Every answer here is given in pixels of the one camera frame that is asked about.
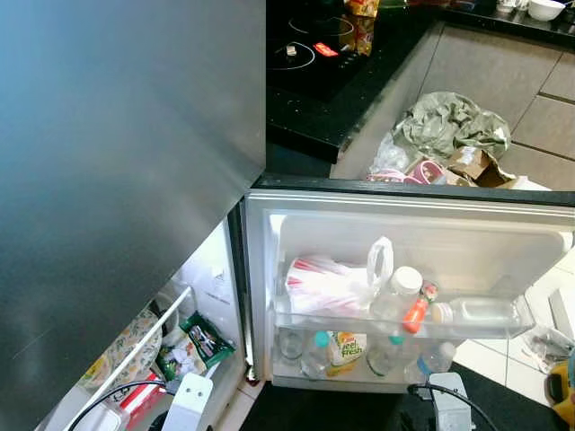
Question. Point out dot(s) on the dark green snack packet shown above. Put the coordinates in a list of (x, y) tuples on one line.
[(208, 339)]

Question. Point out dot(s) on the red white food pack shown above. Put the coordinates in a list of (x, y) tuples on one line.
[(142, 397)]

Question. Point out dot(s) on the floral patterned dish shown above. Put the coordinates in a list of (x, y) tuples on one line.
[(126, 346)]

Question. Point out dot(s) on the clear bottle beige cap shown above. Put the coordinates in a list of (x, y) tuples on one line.
[(481, 312)]

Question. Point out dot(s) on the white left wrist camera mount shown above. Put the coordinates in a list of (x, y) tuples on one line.
[(189, 404)]

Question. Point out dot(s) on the small red label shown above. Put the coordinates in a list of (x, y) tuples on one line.
[(326, 49)]

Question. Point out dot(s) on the white green food packet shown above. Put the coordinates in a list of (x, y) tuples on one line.
[(178, 355)]

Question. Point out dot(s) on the white ceramic bowl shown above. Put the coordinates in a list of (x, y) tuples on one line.
[(545, 9)]

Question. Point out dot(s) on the clear plastic bottle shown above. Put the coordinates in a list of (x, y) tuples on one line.
[(383, 356)]

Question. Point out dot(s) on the clear crumpled plastic bag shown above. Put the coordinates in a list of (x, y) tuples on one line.
[(389, 160)]

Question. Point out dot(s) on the red white paper cup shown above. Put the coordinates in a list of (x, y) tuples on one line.
[(424, 172)]

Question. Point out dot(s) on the black induction hob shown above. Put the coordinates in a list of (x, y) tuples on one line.
[(305, 76)]

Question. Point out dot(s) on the clear plastic wrapper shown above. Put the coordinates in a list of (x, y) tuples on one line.
[(548, 346)]

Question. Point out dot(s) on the plain black floor mat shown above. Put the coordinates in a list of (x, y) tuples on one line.
[(359, 413)]

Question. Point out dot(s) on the beige kitchen cabinet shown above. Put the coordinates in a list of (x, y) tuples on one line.
[(503, 72)]

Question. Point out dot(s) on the white boxy appliance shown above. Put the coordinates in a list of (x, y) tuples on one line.
[(564, 312)]

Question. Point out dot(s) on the clear bottle teal cap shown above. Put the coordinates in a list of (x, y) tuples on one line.
[(316, 355)]

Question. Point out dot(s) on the small white block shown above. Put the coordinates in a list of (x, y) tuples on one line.
[(291, 50)]

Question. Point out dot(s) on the grey two-door fridge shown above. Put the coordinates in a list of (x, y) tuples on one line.
[(108, 135)]

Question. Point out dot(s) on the brown cardboard box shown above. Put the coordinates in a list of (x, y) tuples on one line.
[(476, 166)]

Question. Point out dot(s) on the black kitchen countertop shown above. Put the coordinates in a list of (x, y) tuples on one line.
[(395, 54)]

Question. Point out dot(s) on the yellow container blue label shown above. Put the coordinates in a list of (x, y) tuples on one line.
[(566, 395)]

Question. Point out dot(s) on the grey-green plastic bag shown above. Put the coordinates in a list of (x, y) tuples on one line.
[(449, 121)]

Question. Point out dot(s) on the white fridge shelf rail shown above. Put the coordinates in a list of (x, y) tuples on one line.
[(135, 350)]

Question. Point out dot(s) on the clear glass jar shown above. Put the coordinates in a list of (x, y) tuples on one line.
[(289, 346)]

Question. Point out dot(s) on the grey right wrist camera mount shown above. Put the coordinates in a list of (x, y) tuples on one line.
[(451, 404)]

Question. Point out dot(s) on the small orange drink bottle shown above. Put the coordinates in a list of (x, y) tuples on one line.
[(416, 314)]

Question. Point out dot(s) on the white bag red stripes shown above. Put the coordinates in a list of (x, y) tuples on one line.
[(323, 283)]

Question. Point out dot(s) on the yellow red snack packet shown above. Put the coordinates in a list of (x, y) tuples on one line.
[(362, 7)]

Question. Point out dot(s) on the fridge door white inside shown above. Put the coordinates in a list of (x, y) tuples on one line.
[(449, 233)]

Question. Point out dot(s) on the clear bottle white cap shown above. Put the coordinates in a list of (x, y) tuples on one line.
[(436, 361), (395, 301)]

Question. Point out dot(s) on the yellow green juice carton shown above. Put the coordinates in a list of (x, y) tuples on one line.
[(346, 352)]

